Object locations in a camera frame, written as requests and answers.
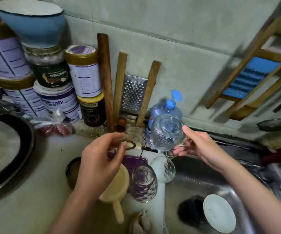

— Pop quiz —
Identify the person's left hand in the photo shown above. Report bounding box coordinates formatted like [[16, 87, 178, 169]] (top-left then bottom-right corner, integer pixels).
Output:
[[76, 132, 129, 200]]

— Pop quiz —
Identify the person's right hand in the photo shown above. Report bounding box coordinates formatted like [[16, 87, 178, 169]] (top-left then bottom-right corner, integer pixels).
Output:
[[172, 125, 234, 174]]

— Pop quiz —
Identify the brown amber glass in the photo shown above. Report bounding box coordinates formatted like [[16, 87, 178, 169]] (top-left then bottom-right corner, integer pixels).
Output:
[[65, 156, 83, 190]]

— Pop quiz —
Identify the yellow mug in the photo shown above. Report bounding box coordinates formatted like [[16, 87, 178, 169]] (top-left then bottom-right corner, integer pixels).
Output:
[[98, 163, 131, 224]]

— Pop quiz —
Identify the small clear glass cup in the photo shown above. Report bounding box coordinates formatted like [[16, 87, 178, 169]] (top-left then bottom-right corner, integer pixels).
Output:
[[149, 114, 186, 152]]

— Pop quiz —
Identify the person's right forearm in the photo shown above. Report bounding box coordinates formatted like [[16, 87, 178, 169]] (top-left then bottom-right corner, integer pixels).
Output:
[[221, 161, 281, 234]]

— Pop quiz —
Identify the stainless steel sink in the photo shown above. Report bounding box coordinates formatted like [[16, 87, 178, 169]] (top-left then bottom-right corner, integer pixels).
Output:
[[162, 126, 281, 234]]

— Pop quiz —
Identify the purple plastic tray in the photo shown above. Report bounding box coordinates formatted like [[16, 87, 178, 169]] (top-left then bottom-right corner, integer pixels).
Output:
[[106, 151, 149, 179]]

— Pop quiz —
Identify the small blue water bottle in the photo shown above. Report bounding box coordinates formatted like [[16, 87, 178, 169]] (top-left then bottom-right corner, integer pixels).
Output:
[[145, 89, 183, 139]]

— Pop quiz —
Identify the plastic bag with red contents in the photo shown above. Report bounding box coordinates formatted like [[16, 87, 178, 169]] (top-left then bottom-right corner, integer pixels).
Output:
[[31, 109, 75, 138]]

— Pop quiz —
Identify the white plate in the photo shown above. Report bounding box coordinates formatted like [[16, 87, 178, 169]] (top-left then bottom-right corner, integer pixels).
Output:
[[202, 193, 238, 234]]

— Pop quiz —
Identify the mesh strainer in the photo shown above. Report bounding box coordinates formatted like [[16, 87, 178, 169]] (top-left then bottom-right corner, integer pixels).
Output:
[[257, 117, 281, 132]]

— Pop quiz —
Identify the black wok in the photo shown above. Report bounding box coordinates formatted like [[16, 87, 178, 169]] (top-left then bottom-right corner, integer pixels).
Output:
[[0, 97, 36, 200]]

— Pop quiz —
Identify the red container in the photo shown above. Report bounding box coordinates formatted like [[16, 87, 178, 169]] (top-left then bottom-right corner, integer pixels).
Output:
[[260, 144, 281, 166]]

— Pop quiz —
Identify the wooden framed metal grater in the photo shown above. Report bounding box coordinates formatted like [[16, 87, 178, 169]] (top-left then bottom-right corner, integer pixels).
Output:
[[113, 51, 162, 129]]

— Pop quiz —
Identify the wooden slicer with blue blade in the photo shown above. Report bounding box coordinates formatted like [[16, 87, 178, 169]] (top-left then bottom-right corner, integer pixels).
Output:
[[205, 14, 281, 117]]

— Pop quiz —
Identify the wooden rolling pin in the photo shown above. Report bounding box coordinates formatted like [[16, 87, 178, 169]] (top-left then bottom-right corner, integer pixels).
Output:
[[97, 33, 116, 133]]

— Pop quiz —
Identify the stack of labelled tin cans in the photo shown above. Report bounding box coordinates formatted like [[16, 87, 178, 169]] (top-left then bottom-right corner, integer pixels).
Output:
[[0, 22, 107, 129]]

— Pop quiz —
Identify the blue enamel bowl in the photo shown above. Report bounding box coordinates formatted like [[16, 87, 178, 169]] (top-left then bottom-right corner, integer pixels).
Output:
[[0, 0, 67, 49]]

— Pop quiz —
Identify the black wire scourer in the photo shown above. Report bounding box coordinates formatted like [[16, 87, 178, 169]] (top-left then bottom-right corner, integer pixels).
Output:
[[177, 195, 207, 228]]

